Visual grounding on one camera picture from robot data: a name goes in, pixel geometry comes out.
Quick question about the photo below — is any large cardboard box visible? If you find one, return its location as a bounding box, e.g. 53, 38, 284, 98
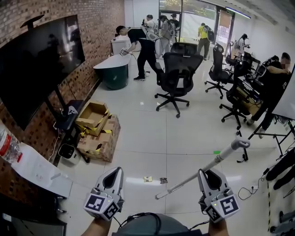
77, 113, 121, 164

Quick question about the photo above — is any white broom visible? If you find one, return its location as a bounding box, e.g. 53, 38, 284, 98
154, 137, 251, 200

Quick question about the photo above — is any black office chair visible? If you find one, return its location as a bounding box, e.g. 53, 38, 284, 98
154, 51, 204, 119
218, 59, 264, 130
170, 42, 199, 57
204, 42, 235, 100

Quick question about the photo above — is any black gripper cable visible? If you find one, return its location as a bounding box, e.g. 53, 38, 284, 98
188, 219, 211, 232

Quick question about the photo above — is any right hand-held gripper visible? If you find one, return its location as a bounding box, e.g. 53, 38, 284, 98
198, 168, 241, 224

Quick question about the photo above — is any yellow black floor tape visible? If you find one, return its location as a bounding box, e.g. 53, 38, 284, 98
266, 181, 272, 232

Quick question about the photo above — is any black camera bar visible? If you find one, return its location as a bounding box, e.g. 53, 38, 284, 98
19, 14, 45, 30

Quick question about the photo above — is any person's left forearm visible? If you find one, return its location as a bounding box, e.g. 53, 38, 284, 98
80, 216, 114, 236

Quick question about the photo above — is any black framed screen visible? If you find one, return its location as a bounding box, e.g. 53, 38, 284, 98
0, 195, 68, 236

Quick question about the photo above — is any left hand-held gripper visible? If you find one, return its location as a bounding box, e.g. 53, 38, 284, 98
83, 167, 125, 222

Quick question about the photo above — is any black whiteboard stand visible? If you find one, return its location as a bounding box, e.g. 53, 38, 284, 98
236, 115, 295, 164

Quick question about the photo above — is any person's right forearm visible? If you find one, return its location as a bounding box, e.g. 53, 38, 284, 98
208, 220, 232, 236

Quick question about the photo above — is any whiteboard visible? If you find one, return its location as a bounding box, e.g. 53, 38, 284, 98
271, 63, 295, 121

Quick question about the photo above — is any black television stand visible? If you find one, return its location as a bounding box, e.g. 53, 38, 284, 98
45, 84, 91, 164

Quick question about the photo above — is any large clear water bottle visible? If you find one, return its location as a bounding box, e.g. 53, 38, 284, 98
0, 128, 24, 163

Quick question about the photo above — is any white trash bin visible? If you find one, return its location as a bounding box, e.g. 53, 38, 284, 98
57, 143, 82, 167

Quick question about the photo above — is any white cable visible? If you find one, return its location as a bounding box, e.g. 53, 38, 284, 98
49, 121, 61, 160

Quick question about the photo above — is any white round backpack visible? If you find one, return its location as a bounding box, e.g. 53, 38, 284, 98
141, 28, 160, 44

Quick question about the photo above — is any flat cardboard box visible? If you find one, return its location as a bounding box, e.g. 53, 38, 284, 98
77, 112, 113, 137
75, 100, 109, 129

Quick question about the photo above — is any black coiled cable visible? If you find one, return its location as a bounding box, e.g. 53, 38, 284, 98
237, 176, 266, 201

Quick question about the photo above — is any black television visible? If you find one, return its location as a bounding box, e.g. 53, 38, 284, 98
0, 14, 87, 132

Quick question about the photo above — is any white top green counter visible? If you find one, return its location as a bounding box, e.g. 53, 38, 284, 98
93, 54, 131, 91

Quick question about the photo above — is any person's gray shirt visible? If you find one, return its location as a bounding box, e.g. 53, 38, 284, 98
112, 212, 193, 236

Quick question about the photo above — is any white appliance box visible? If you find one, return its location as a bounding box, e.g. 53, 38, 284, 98
111, 35, 132, 57

